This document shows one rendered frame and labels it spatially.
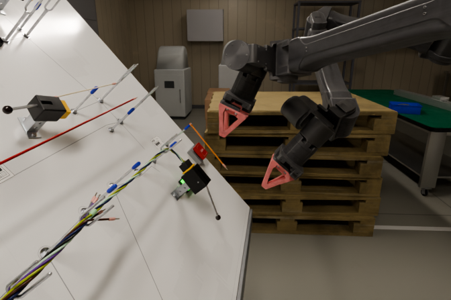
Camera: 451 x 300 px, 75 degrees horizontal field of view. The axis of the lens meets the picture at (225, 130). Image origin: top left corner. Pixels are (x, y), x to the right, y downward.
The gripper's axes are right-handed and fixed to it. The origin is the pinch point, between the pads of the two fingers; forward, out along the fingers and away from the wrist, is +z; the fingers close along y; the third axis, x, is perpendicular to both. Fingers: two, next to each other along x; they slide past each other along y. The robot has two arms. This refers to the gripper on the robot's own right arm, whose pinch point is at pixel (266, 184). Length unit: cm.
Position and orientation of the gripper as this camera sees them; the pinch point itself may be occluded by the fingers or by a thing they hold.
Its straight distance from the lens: 72.2
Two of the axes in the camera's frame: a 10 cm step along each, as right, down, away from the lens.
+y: -2.2, 1.9, -9.6
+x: 7.5, 6.6, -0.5
